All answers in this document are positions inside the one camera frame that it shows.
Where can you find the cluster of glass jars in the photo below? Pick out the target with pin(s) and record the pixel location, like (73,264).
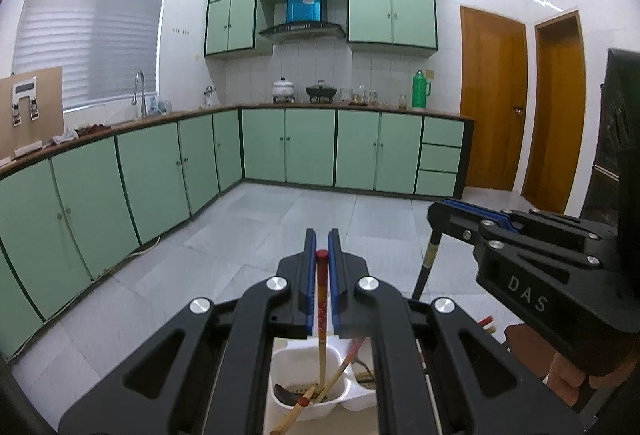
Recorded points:
(357,97)

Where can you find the black chopstick with gold band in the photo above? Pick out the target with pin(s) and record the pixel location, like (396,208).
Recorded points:
(425,265)

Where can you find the person's right hand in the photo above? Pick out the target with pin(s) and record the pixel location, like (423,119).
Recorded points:
(567,382)

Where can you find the single glass jar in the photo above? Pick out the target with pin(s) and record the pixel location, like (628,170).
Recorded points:
(402,101)

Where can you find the green lower kitchen cabinets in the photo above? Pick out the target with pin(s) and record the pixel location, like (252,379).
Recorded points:
(310,145)

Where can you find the green thermos flask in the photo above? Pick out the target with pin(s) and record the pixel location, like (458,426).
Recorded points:
(420,92)

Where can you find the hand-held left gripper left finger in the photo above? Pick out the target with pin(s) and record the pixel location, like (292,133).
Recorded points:
(312,285)

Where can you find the white plastic bracket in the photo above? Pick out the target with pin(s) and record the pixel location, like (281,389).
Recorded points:
(25,87)

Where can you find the green kitchen cabinets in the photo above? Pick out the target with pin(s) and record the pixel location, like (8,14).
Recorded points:
(390,10)
(310,145)

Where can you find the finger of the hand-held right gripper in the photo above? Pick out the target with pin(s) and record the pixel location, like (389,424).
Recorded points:
(510,221)
(452,222)

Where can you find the brown cardboard board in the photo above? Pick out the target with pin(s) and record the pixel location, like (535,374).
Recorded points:
(50,115)

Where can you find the white plastic utensil holder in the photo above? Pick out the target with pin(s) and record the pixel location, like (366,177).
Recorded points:
(295,360)

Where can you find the plain wooden chopstick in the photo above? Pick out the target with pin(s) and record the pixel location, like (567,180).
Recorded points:
(492,329)

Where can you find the white cooking pot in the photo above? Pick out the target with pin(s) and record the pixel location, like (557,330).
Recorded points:
(283,90)

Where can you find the black cooking pot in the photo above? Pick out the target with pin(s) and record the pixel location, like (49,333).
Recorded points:
(320,91)

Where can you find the dark spoon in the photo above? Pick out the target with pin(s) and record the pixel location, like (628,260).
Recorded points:
(286,396)

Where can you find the green upper kitchen cabinets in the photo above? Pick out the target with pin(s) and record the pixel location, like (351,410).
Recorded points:
(390,10)

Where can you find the plain wooden door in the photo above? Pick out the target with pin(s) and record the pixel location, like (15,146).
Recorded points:
(555,115)

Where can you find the metal kitchen faucet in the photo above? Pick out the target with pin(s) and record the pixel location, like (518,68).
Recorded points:
(142,95)

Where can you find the small clear bottles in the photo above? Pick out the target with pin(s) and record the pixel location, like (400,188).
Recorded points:
(160,106)

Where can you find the white window blind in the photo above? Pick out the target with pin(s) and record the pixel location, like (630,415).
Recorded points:
(90,25)

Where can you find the range hood with blue wrap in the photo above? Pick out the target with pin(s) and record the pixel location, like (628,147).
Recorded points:
(304,6)

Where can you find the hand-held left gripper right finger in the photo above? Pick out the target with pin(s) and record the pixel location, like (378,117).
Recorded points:
(334,285)

